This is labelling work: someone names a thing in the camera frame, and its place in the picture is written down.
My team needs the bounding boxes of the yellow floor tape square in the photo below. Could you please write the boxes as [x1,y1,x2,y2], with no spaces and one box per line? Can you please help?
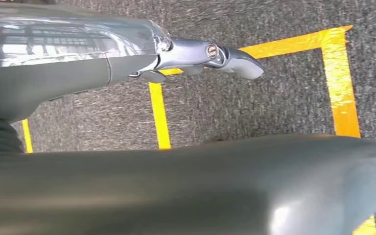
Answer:
[148,25,376,235]
[21,118,34,154]

